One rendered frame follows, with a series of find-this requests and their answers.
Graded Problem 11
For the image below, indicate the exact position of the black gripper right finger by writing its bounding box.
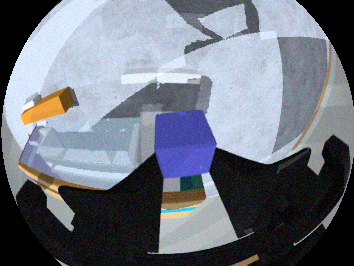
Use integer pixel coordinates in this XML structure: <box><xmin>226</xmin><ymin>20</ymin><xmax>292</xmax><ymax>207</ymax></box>
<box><xmin>209</xmin><ymin>146</ymin><xmax>311</xmax><ymax>238</ymax></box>

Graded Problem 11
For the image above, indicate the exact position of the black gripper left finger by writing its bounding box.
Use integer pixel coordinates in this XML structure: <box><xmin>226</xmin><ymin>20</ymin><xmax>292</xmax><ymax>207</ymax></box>
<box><xmin>57</xmin><ymin>153</ymin><xmax>164</xmax><ymax>253</ymax></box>

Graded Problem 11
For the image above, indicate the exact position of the blue cube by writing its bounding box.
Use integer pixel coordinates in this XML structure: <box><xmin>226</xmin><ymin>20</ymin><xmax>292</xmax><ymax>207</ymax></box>
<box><xmin>154</xmin><ymin>110</ymin><xmax>217</xmax><ymax>178</ymax></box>

